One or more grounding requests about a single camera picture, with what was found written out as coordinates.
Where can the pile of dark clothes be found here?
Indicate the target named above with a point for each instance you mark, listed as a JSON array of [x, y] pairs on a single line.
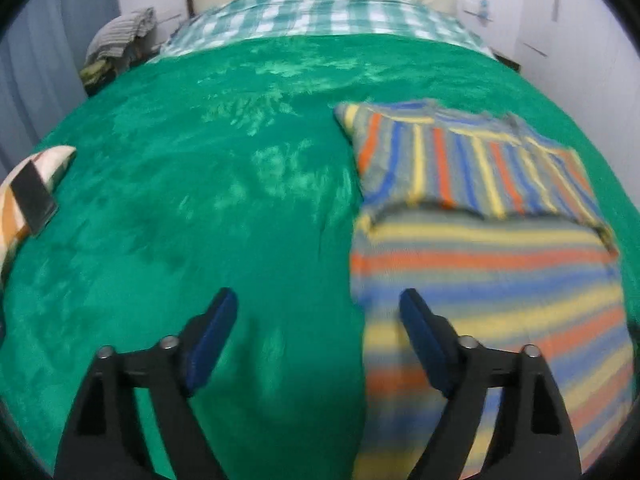
[[100, 72]]

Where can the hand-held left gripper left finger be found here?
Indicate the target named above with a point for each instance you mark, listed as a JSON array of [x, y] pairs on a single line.
[[210, 345]]

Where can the dark phone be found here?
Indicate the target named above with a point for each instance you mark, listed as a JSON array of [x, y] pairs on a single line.
[[32, 195]]

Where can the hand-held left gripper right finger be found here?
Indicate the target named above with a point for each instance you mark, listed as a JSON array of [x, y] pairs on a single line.
[[425, 345]]

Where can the grey striped cloth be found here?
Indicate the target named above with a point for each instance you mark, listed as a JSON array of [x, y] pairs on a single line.
[[117, 30]]

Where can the wall fixture with blue part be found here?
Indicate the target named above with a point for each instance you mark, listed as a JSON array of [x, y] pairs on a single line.
[[482, 9]]

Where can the green checked blanket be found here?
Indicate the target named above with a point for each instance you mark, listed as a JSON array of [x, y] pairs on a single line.
[[325, 12]]

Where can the blue-grey curtain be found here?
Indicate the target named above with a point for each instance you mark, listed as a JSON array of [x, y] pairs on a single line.
[[40, 60]]

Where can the green floral blanket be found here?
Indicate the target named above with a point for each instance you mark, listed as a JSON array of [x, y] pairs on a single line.
[[200, 210]]

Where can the cream patterned cushion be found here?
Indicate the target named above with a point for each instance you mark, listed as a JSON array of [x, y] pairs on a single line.
[[52, 160]]

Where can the striped knit sweater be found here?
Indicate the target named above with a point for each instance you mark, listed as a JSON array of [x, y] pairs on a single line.
[[475, 260]]

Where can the dark nightstand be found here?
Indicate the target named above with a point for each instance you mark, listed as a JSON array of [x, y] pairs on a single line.
[[507, 60]]

